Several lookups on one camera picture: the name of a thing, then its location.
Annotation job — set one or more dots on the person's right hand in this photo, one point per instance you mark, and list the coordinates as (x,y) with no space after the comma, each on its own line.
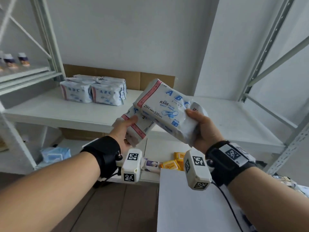
(210,135)

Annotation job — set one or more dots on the person's left hand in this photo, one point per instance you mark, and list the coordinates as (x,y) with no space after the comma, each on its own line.
(118,132)

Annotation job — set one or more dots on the white metal shelf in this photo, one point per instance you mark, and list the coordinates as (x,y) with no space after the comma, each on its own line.
(29,74)
(229,123)

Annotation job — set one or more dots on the pink wipes packets row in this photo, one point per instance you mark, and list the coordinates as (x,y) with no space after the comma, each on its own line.
(152,164)

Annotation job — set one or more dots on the light blue wipes pack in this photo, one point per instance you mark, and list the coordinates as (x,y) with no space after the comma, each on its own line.
(55,154)

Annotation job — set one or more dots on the black gold packs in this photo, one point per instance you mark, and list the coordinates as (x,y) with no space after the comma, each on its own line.
(284,181)

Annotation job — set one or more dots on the small white yellow pad packet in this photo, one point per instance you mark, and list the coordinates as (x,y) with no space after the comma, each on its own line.
(303,190)

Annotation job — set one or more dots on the person's right forearm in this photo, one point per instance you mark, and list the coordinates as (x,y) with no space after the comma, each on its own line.
(270,202)

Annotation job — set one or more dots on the person's left forearm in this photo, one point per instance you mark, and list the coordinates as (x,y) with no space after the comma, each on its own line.
(48,195)

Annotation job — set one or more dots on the white marker plate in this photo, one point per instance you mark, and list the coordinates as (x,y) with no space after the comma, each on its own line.
(234,154)
(91,142)

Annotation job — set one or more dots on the brown cardboard sheet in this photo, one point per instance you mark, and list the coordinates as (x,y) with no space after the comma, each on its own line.
(132,78)
(82,134)

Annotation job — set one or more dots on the white rectangular board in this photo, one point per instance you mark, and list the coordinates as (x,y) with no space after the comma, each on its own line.
(193,202)

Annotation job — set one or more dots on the small white bottle navy label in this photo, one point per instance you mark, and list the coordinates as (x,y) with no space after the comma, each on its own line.
(1,63)
(10,60)

